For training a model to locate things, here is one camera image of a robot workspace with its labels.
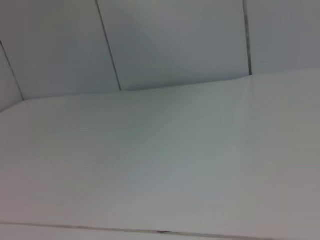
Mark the white backdrop panel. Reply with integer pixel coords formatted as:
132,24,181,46
0,0,122,101
96,0,252,92
0,41,25,113
243,0,320,76

